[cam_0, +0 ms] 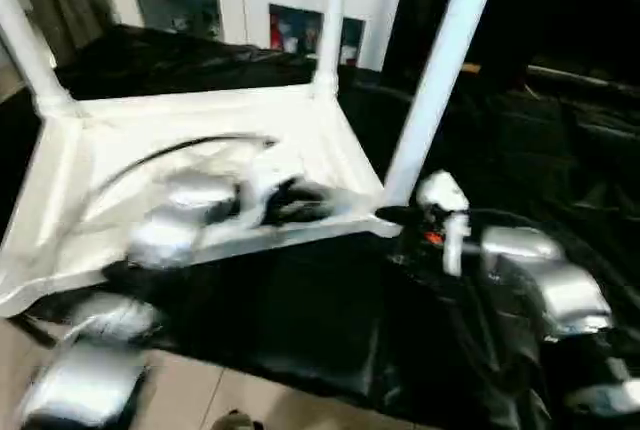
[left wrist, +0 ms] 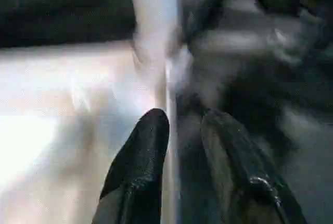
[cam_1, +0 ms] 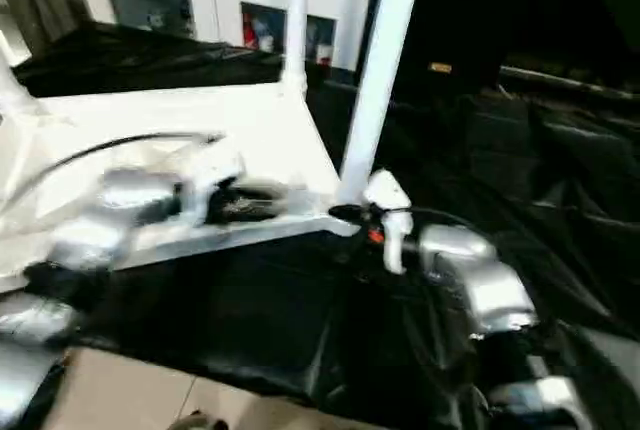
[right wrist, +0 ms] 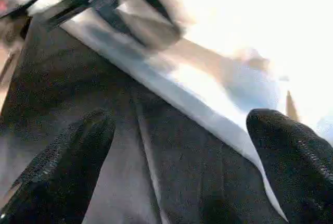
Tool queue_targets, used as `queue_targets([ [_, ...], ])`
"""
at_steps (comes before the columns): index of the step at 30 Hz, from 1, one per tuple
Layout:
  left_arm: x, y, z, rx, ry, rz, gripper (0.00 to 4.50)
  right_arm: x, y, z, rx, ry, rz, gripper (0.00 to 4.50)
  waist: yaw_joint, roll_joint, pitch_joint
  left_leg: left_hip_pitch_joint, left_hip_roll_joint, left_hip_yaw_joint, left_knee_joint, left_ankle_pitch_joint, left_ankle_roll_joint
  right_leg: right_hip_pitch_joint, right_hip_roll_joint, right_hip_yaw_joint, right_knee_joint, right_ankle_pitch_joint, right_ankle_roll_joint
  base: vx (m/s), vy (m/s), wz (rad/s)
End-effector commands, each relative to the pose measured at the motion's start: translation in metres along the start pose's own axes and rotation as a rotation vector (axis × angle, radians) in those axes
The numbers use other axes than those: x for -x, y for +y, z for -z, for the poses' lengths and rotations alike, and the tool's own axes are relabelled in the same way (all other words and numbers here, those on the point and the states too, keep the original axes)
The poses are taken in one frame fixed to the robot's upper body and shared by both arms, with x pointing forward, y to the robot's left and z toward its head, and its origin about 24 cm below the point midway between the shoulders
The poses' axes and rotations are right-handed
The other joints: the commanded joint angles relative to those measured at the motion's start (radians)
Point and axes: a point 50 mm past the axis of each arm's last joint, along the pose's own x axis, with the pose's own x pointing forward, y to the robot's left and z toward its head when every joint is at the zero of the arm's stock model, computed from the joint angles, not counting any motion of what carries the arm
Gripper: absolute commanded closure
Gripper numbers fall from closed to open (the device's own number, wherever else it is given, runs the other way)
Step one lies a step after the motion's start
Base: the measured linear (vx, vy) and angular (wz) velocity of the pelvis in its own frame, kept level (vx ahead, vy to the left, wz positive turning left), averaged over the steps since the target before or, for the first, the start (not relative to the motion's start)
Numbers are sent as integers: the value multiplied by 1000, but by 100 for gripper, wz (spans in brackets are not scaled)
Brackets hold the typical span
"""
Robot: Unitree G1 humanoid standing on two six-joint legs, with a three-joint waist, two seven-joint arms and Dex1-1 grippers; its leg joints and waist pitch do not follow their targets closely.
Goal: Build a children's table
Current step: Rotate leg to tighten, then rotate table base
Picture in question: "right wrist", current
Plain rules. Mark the white plastic table top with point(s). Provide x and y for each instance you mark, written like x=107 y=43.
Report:
x=234 y=13

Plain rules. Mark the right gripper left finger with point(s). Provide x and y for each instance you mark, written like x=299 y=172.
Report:
x=65 y=172

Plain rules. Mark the black mat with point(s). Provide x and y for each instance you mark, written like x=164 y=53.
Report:
x=156 y=156

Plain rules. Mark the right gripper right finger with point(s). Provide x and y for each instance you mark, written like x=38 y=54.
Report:
x=299 y=172

